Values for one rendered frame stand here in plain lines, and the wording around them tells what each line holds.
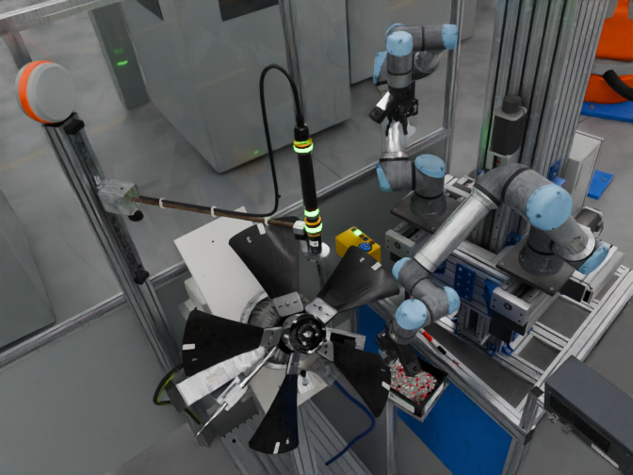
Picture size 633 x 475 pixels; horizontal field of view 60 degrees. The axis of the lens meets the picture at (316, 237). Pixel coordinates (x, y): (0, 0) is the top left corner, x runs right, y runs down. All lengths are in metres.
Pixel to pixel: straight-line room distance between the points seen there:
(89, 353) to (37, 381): 0.20
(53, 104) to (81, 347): 1.04
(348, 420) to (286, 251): 1.42
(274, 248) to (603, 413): 0.96
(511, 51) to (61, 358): 1.94
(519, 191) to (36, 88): 1.27
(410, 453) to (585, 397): 1.37
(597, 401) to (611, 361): 1.71
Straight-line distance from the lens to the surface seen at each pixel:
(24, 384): 2.36
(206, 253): 1.82
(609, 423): 1.54
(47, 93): 1.60
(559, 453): 2.90
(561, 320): 3.07
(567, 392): 1.56
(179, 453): 2.94
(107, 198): 1.72
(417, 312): 1.49
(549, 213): 1.54
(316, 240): 1.45
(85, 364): 2.38
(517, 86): 1.99
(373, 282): 1.75
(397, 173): 2.13
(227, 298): 1.83
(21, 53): 1.74
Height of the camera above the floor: 2.49
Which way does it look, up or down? 42 degrees down
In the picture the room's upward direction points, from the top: 7 degrees counter-clockwise
